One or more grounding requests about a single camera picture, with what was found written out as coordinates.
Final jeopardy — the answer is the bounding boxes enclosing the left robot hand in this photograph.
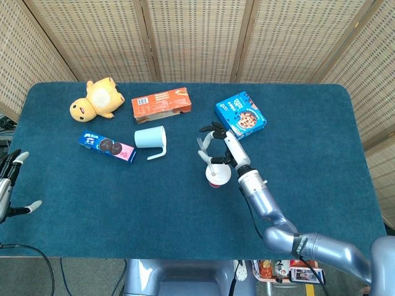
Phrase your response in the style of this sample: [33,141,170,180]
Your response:
[0,149,43,224]

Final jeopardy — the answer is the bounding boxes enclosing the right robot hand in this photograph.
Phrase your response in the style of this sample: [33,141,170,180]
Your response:
[197,121,251,170]

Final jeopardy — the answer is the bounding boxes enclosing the transparent plastic straw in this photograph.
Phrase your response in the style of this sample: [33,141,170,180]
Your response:
[196,138,217,177]

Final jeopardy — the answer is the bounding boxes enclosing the red paper cup white lid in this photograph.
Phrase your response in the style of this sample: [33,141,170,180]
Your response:
[206,163,231,189]

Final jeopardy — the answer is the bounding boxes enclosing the blue chocolate chip cookie box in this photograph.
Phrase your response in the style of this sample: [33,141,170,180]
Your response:
[215,91,268,141]

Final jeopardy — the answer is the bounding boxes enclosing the orange snack box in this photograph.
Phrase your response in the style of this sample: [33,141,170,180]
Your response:
[131,87,193,124]

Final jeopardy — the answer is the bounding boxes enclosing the light blue plastic mug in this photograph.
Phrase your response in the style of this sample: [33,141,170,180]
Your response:
[133,125,169,161]

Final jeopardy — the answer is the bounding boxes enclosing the long blue sandwich cookie box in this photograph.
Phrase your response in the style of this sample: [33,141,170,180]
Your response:
[78,129,137,165]

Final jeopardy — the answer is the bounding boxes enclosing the blue table cloth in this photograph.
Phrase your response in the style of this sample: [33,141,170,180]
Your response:
[0,81,388,260]

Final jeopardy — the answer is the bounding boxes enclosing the woven bamboo folding screen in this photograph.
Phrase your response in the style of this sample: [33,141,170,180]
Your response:
[0,0,395,223]

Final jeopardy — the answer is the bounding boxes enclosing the white hanging device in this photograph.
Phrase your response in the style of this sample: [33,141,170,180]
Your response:
[235,260,248,282]

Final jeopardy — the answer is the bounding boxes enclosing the snack tray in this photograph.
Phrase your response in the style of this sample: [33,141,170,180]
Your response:
[252,258,327,284]

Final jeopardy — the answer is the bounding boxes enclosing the yellow plush toy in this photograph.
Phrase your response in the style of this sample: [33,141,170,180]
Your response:
[69,76,126,123]

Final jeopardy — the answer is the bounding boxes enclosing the grey robot torso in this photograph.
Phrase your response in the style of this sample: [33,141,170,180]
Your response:
[123,258,257,296]

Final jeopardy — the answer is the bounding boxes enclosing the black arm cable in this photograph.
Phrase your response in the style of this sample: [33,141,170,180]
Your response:
[239,184,267,241]

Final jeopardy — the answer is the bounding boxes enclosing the black floor cable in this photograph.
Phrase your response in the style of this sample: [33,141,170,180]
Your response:
[0,243,56,296]

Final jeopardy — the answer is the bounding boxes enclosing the blue floor cable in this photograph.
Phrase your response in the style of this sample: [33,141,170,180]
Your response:
[59,257,68,296]

